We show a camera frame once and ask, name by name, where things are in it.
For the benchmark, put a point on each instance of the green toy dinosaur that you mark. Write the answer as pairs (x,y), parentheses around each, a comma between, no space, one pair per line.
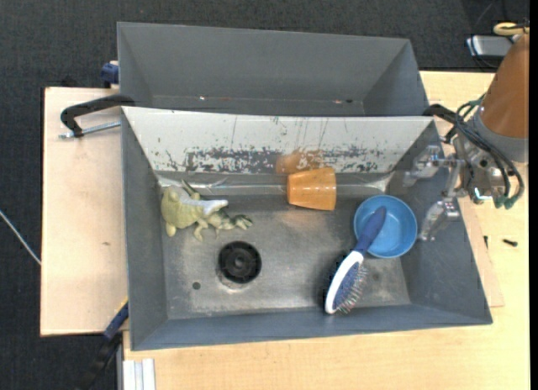
(185,212)

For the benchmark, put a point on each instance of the black round disc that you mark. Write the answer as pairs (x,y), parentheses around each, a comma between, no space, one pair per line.
(239,262)

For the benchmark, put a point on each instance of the orange plastic cup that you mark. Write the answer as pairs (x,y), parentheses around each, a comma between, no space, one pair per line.
(312,190)

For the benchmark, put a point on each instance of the blue bowl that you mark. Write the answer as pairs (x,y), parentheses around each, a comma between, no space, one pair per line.
(397,228)

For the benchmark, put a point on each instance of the pale wood board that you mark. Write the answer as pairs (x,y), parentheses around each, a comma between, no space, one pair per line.
(80,212)

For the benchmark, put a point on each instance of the small black screw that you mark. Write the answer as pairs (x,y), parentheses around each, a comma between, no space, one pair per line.
(510,243)

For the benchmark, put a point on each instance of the blue and white brush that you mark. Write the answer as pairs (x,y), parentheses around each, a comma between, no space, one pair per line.
(346,279)

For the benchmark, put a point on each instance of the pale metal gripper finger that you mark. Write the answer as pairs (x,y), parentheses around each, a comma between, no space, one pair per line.
(437,220)
(424,165)

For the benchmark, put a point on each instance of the grey metal bin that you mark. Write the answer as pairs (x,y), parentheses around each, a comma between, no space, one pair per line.
(277,291)

